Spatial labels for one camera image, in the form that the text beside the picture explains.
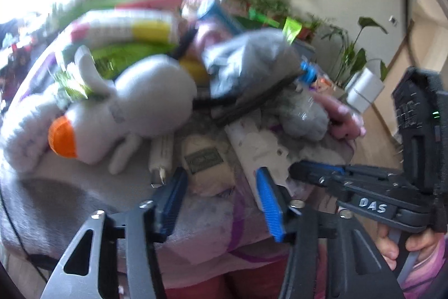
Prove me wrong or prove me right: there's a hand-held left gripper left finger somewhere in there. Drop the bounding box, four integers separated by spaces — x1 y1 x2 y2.
40 166 190 299

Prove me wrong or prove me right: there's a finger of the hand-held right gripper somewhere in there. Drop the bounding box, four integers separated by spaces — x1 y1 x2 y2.
288 160 418 188
321 179 437 235

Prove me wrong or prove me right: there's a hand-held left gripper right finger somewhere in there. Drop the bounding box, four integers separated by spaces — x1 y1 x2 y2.
255 166 403 299

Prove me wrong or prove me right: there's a person's right hand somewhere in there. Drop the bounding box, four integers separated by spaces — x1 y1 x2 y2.
377 225 441 260

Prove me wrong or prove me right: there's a white tube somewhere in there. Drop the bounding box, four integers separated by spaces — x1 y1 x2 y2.
149 134 176 188

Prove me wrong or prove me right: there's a pink plush toy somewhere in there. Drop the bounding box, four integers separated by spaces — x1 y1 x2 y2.
314 92 367 143

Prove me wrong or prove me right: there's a cream packet with green label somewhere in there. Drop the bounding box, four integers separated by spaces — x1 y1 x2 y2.
180 136 237 197

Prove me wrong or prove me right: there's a white printed card package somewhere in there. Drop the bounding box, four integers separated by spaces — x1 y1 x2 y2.
224 113 302 202

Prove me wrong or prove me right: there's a white humidifier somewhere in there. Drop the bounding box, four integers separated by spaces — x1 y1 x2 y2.
352 68 386 100

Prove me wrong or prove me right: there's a clear bottle with blue cap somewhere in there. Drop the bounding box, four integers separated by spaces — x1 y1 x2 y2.
297 60 330 124

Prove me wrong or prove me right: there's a tall broad-leaf plant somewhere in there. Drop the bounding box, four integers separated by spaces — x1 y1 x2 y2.
321 17 389 83

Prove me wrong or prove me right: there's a white plush duck toy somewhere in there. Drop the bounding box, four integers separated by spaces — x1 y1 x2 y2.
2 45 198 177

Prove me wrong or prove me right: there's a grey plastic bag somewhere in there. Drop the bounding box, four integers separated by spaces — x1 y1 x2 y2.
201 29 306 101

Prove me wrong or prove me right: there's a green snack bag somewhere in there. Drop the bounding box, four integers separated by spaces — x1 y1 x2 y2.
283 18 302 42

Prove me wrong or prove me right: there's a white yellow pink box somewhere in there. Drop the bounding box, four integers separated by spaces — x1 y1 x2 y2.
56 10 180 52

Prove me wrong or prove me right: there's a blue pink packet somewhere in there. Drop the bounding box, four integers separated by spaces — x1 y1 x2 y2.
181 0 246 42

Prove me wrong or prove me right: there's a black strap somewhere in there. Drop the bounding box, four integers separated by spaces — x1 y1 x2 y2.
171 29 305 126

